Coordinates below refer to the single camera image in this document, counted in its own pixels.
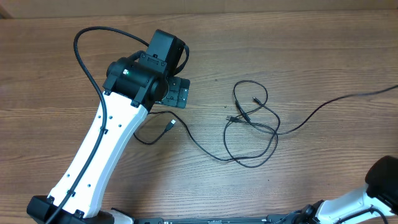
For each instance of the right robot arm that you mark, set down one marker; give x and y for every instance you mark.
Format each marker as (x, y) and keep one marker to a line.
(376, 198)

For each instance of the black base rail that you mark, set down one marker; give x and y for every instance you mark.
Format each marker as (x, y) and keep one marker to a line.
(269, 219)

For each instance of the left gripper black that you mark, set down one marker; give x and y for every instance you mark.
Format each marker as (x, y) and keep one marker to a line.
(178, 89)

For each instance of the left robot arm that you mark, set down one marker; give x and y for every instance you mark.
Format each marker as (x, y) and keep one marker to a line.
(133, 85)

